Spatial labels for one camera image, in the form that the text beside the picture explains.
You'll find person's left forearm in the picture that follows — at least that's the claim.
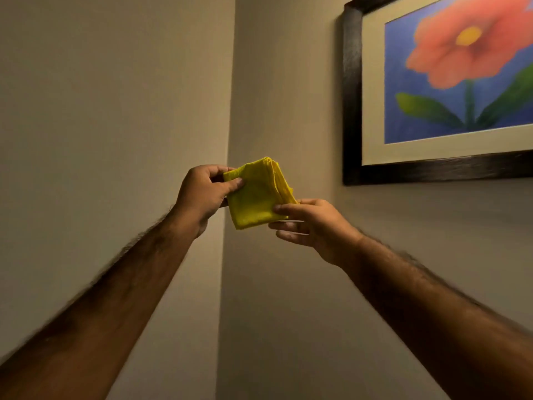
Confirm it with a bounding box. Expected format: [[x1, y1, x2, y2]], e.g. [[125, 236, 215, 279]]
[[0, 208, 196, 400]]

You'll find framed flower painting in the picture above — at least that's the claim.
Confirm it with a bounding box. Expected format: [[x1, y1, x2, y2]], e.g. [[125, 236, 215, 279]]
[[341, 0, 533, 186]]

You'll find person's right hand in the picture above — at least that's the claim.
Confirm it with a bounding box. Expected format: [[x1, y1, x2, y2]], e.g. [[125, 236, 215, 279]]
[[268, 198, 365, 268]]

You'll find person's right forearm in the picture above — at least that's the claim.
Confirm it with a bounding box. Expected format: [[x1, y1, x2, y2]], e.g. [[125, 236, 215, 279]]
[[339, 235, 533, 400]]

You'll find person's left hand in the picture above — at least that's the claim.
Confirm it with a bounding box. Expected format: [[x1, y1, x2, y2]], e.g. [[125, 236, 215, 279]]
[[170, 164, 245, 239]]

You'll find yellow cloth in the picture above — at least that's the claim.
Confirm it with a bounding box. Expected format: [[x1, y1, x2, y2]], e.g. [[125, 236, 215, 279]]
[[223, 157, 299, 230]]

